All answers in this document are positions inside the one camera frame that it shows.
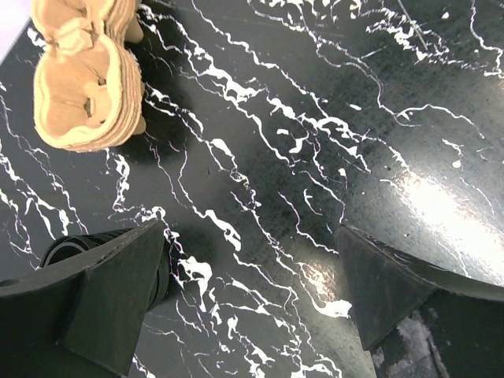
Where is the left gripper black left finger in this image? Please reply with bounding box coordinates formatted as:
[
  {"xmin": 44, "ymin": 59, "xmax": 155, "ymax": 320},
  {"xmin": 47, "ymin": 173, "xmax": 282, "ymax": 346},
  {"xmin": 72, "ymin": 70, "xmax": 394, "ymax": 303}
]
[{"xmin": 1, "ymin": 221, "xmax": 165, "ymax": 377}]

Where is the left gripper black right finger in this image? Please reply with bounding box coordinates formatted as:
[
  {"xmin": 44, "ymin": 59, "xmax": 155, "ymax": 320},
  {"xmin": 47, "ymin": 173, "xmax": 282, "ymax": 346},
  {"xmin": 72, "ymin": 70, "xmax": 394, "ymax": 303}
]
[{"xmin": 336, "ymin": 225, "xmax": 503, "ymax": 377}]

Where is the stack of black lids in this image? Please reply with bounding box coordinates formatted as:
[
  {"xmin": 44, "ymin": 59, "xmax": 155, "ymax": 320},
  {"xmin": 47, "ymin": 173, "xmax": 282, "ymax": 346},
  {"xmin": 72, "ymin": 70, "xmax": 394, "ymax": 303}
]
[{"xmin": 39, "ymin": 228, "xmax": 170, "ymax": 312}]

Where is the stack of cardboard cup carriers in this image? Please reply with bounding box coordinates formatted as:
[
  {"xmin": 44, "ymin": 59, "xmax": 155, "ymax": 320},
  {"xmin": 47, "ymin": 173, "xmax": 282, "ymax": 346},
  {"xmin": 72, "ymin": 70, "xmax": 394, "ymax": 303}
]
[{"xmin": 31, "ymin": 1, "xmax": 146, "ymax": 152}]

